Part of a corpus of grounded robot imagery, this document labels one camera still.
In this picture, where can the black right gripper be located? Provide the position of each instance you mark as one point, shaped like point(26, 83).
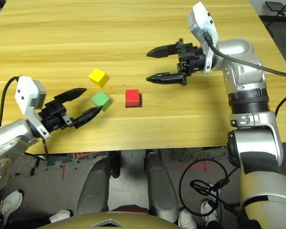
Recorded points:
point(193, 57)

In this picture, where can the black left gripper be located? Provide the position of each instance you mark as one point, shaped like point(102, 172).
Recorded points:
point(54, 117)

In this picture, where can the green wooden block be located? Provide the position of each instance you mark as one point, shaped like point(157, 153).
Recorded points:
point(100, 98)

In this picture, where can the yellow wooden block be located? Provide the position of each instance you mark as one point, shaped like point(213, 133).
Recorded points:
point(97, 76)

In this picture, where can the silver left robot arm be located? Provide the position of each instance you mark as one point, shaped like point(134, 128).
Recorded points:
point(4, 138)

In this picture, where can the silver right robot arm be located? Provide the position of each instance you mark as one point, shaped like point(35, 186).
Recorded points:
point(248, 83)

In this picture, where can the red wooden block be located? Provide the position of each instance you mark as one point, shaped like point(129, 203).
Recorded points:
point(132, 96)

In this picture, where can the grey robot left leg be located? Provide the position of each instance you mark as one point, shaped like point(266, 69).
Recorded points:
point(94, 186)

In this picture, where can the grey robot leg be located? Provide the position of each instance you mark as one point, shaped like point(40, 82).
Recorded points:
point(94, 186)
point(160, 186)

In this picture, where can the white sneaker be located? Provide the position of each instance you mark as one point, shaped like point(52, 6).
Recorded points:
point(186, 219)
point(12, 204)
point(59, 215)
point(208, 212)

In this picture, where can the grey robot right leg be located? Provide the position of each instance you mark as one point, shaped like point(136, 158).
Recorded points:
point(160, 186)

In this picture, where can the gold robot torso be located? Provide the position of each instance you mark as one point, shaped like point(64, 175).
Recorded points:
point(85, 223)

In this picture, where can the black metal stand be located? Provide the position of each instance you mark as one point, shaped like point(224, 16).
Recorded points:
point(276, 7)

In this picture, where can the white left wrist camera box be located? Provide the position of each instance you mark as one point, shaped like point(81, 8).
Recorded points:
point(26, 93)

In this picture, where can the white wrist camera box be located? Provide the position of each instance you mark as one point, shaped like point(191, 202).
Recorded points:
point(26, 93)
point(200, 21)

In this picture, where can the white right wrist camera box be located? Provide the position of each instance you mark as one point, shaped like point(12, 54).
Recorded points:
point(200, 21)

